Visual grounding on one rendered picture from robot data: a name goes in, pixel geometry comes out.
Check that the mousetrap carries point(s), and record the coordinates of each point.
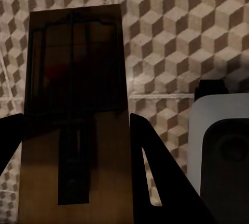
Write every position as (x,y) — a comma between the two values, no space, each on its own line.
(76,150)

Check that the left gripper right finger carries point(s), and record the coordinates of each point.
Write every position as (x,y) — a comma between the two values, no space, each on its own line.
(180,202)

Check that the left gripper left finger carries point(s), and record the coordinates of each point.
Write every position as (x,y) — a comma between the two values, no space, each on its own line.
(11,135)

